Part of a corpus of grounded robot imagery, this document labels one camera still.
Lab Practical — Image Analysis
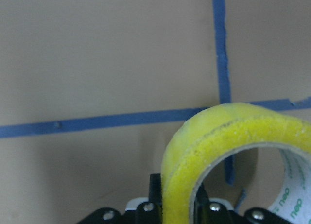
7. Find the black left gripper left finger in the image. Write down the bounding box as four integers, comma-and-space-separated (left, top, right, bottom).
148, 173, 162, 224

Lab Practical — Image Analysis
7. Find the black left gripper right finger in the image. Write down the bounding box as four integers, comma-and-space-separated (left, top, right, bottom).
193, 184, 209, 224

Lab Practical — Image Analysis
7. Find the yellow tape roll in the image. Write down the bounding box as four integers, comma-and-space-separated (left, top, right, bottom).
161, 103, 311, 224

